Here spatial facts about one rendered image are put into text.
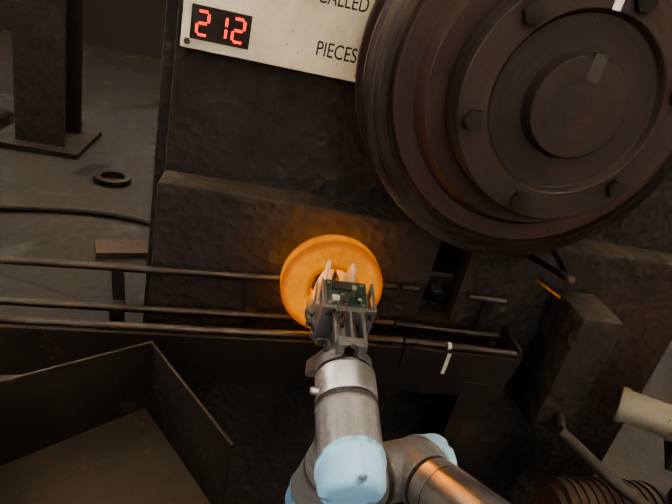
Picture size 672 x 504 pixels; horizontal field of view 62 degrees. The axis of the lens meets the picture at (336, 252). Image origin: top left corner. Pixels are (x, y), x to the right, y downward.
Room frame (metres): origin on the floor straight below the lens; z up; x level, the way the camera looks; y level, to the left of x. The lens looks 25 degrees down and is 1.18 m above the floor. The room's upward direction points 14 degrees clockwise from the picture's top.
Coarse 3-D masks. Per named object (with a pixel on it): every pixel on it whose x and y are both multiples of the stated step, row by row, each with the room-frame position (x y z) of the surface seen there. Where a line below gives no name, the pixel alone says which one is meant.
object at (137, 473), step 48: (0, 384) 0.45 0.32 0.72; (48, 384) 0.49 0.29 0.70; (96, 384) 0.53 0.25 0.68; (144, 384) 0.58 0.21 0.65; (0, 432) 0.45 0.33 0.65; (48, 432) 0.49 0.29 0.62; (96, 432) 0.52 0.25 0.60; (144, 432) 0.54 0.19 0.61; (192, 432) 0.49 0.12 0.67; (0, 480) 0.43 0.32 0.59; (48, 480) 0.44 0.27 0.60; (96, 480) 0.46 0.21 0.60; (144, 480) 0.47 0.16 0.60; (192, 480) 0.48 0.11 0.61
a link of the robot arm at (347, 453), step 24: (336, 408) 0.48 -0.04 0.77; (360, 408) 0.48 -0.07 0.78; (336, 432) 0.45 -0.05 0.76; (360, 432) 0.45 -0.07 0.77; (312, 456) 0.46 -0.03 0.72; (336, 456) 0.43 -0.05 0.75; (360, 456) 0.43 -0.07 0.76; (384, 456) 0.45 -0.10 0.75; (312, 480) 0.45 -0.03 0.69; (336, 480) 0.41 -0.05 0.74; (360, 480) 0.41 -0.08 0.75; (384, 480) 0.42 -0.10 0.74
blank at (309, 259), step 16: (320, 240) 0.75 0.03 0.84; (336, 240) 0.75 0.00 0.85; (352, 240) 0.76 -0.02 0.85; (288, 256) 0.75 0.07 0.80; (304, 256) 0.73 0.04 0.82; (320, 256) 0.73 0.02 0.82; (336, 256) 0.74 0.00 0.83; (352, 256) 0.74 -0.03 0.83; (368, 256) 0.75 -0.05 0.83; (288, 272) 0.72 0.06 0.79; (304, 272) 0.73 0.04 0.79; (320, 272) 0.74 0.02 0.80; (368, 272) 0.75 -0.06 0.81; (288, 288) 0.73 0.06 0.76; (304, 288) 0.73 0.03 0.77; (368, 288) 0.75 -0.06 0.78; (288, 304) 0.72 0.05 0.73; (304, 304) 0.73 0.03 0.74; (304, 320) 0.73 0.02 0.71
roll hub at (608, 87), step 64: (512, 0) 0.67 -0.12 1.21; (576, 0) 0.66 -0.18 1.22; (512, 64) 0.66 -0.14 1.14; (576, 64) 0.66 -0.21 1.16; (640, 64) 0.69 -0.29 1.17; (448, 128) 0.68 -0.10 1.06; (512, 128) 0.67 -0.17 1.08; (576, 128) 0.66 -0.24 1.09; (640, 128) 0.70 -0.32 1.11; (512, 192) 0.66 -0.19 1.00; (576, 192) 0.68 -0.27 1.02
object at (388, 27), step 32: (416, 0) 0.71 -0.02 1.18; (384, 32) 0.71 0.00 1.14; (384, 64) 0.71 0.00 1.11; (384, 96) 0.71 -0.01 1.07; (384, 128) 0.71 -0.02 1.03; (384, 160) 0.71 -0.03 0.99; (416, 192) 0.73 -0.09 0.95; (640, 192) 0.79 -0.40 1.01; (448, 224) 0.74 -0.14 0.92; (608, 224) 0.79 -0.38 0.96
